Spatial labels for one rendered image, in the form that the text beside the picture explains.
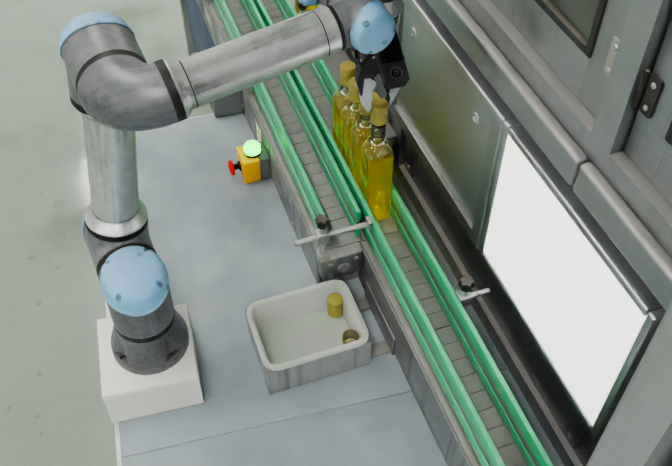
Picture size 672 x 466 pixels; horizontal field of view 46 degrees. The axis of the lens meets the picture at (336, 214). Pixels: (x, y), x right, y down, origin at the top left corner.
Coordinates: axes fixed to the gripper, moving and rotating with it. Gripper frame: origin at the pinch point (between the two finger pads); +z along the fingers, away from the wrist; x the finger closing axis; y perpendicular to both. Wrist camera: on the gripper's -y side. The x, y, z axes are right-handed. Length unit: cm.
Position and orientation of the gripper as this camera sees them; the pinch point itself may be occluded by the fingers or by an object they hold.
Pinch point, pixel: (379, 106)
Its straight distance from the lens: 159.1
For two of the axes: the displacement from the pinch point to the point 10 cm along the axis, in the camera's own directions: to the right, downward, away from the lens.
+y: -3.4, -6.9, 6.4
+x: -9.4, 2.5, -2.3
